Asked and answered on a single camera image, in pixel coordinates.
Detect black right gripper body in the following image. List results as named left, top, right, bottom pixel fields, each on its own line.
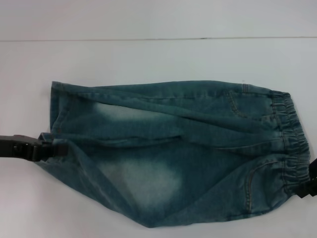
left=308, top=157, right=317, bottom=182

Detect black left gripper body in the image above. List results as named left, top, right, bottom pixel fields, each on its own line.
left=0, top=134, right=40, bottom=162

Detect blue denim shorts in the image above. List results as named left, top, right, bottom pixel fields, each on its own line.
left=39, top=79, right=312, bottom=224

